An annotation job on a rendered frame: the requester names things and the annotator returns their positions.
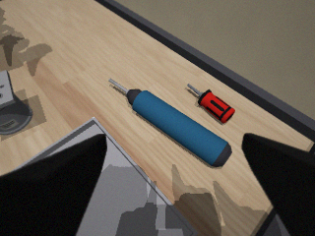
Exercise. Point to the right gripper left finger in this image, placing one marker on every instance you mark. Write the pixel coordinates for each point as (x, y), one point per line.
(50, 197)

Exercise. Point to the grey flat rectangular tray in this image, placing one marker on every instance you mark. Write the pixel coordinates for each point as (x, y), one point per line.
(125, 201)

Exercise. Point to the red screwdriver handle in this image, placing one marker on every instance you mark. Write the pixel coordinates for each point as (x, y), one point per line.
(217, 107)

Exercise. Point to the dark grey cylinder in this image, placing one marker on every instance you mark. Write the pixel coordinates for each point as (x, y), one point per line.
(14, 117)

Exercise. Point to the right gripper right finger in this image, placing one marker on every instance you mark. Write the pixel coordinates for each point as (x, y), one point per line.
(287, 176)

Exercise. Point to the grey metal l-bracket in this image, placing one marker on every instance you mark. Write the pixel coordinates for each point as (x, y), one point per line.
(7, 95)

